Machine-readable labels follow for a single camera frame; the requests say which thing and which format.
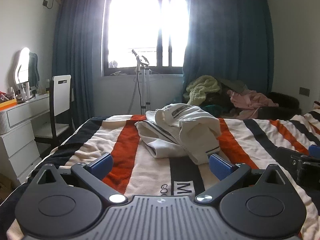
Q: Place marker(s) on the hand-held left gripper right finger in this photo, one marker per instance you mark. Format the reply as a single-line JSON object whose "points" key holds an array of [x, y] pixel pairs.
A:
{"points": [[219, 167]]}

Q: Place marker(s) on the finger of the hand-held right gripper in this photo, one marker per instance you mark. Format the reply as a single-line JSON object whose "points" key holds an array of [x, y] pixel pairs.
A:
{"points": [[315, 150]]}

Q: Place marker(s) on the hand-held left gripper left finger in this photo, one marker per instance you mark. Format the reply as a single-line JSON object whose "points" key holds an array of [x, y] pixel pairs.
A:
{"points": [[101, 165]]}

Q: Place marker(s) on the white sweatshirt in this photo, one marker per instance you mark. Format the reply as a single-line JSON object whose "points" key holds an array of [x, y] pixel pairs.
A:
{"points": [[195, 130]]}

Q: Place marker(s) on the striped orange black cream blanket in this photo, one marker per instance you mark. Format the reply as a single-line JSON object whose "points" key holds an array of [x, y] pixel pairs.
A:
{"points": [[150, 177]]}

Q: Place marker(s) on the black furry garment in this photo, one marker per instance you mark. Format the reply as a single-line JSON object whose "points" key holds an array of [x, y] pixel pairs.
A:
{"points": [[285, 102]]}

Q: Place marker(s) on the teal cloth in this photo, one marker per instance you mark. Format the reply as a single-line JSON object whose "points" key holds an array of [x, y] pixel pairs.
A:
{"points": [[212, 108]]}

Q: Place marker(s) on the white and black chair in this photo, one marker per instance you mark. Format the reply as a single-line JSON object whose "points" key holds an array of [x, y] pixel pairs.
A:
{"points": [[61, 97]]}

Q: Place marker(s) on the light green knit sweater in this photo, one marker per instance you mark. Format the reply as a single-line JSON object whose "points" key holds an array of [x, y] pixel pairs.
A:
{"points": [[202, 87]]}

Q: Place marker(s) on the grey cloth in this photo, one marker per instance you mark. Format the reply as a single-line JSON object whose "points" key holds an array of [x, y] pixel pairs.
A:
{"points": [[235, 85]]}

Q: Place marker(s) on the white dressing table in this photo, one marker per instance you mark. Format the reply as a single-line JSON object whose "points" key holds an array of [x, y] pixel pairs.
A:
{"points": [[22, 135]]}

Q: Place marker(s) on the white garment steamer stand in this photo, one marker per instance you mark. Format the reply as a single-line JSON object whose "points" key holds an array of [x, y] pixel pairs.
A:
{"points": [[143, 85]]}

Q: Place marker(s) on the grey rag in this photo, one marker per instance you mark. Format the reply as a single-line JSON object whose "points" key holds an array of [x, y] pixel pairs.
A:
{"points": [[118, 73]]}

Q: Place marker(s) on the row of cosmetic bottles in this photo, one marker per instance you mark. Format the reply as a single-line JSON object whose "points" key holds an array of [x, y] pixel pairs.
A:
{"points": [[23, 92]]}

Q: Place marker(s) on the white ribbed container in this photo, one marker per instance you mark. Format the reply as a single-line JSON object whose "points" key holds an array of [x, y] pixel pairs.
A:
{"points": [[3, 122]]}

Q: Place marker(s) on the orange box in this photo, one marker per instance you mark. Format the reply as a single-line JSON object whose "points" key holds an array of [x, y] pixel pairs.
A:
{"points": [[7, 104]]}

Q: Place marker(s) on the blue curtain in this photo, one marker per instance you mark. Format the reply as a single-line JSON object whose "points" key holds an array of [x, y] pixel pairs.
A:
{"points": [[75, 55], [225, 42]]}

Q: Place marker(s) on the wavy framed mirror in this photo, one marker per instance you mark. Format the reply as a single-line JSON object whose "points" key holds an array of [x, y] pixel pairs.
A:
{"points": [[25, 65]]}

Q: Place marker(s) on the dark framed window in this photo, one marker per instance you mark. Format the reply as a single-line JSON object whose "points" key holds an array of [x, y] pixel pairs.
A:
{"points": [[135, 30]]}

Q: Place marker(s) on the dark wall switch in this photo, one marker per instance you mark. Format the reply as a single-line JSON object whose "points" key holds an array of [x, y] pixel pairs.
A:
{"points": [[304, 91]]}

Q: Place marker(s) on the black wall socket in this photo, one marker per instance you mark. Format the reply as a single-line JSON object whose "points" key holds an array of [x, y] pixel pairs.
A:
{"points": [[45, 3]]}

